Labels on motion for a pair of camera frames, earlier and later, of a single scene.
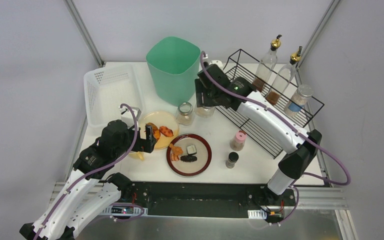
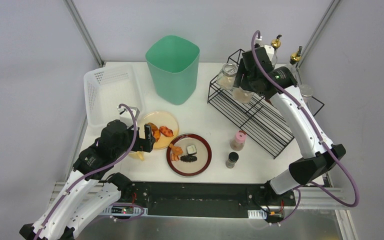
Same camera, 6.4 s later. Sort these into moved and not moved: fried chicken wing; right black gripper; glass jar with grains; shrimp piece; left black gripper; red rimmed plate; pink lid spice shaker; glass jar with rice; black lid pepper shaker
Moved: right black gripper; glass jar with rice; glass jar with grains
Not moved: black lid pepper shaker; shrimp piece; red rimmed plate; fried chicken wing; left black gripper; pink lid spice shaker
